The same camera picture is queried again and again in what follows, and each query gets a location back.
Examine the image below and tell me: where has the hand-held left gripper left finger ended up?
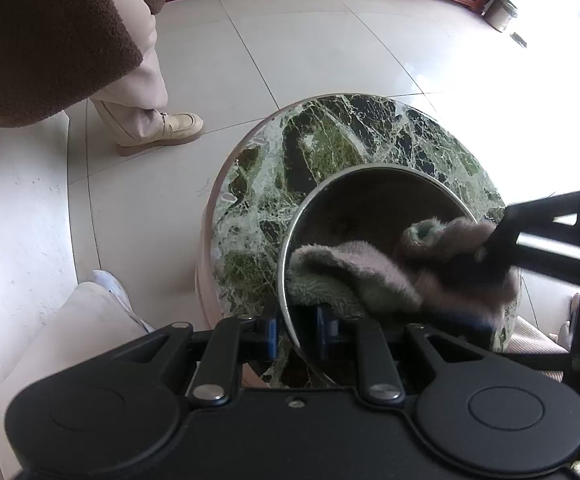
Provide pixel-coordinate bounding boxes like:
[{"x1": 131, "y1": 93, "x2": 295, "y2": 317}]
[{"x1": 112, "y1": 305, "x2": 279, "y2": 408}]

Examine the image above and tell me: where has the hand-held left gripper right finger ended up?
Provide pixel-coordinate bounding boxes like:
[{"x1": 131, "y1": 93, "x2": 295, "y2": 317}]
[{"x1": 316, "y1": 306, "x2": 485, "y2": 406}]

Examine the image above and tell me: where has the pink fluffy towel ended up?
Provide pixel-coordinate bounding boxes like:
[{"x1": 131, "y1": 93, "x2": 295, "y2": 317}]
[{"x1": 287, "y1": 216, "x2": 520, "y2": 331}]

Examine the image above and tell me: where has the round green marble table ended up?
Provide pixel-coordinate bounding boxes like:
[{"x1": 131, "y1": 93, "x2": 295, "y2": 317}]
[{"x1": 195, "y1": 92, "x2": 523, "y2": 391}]

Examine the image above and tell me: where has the stainless steel bowl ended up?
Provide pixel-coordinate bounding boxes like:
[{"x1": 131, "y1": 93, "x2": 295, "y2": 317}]
[{"x1": 276, "y1": 164, "x2": 523, "y2": 376}]

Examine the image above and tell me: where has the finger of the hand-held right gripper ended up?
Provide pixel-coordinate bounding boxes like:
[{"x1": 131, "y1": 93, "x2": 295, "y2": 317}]
[{"x1": 474, "y1": 187, "x2": 580, "y2": 281}]

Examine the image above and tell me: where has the metal trash bin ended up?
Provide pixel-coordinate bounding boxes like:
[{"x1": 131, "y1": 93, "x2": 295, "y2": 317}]
[{"x1": 484, "y1": 0, "x2": 519, "y2": 33}]

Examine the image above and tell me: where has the person's left white sneaker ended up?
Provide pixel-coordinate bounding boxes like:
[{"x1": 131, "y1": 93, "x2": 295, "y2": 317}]
[{"x1": 92, "y1": 270, "x2": 155, "y2": 333}]

